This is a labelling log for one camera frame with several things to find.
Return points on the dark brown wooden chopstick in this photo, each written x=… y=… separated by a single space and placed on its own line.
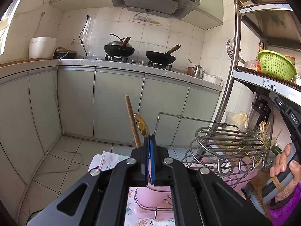
x=132 y=120

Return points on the green plastic basket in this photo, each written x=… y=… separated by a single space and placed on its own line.
x=276 y=66

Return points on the gas stove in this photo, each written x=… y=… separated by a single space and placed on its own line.
x=138 y=61

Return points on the person's right hand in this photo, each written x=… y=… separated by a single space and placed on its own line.
x=281 y=160

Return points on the pink cloth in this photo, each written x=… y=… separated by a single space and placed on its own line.
x=94 y=162

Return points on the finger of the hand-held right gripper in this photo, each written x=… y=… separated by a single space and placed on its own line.
x=279 y=103

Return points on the floral printed cloth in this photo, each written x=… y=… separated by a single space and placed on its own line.
x=141 y=219

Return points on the green onions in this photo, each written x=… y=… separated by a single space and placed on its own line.
x=264 y=128

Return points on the clear plastic container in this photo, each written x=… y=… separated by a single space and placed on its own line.
x=228 y=120

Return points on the steel wok lid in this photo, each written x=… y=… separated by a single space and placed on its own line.
x=115 y=43

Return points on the steel shelf rack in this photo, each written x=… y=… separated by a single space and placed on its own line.
x=236 y=28

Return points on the gold metal spoon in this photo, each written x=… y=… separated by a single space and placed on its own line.
x=142 y=126

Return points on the pink plastic utensil holder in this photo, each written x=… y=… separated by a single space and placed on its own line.
x=150 y=195

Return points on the white rectangular dish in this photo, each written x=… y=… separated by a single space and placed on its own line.
x=212 y=78

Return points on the white rice cooker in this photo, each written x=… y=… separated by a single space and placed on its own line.
x=42 y=48

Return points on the steel kettle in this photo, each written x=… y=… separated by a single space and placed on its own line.
x=198 y=71

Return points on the person's right forearm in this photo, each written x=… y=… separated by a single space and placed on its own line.
x=284 y=213

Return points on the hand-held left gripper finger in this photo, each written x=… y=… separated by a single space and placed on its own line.
x=147 y=164
x=152 y=164

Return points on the grey kitchen base cabinets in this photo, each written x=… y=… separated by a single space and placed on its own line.
x=75 y=103

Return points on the clear wall shelf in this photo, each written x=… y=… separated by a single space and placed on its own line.
x=145 y=20

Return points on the black small appliance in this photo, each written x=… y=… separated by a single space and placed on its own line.
x=62 y=54

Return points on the range hood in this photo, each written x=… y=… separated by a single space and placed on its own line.
x=150 y=3

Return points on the black blender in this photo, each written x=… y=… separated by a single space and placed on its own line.
x=258 y=113

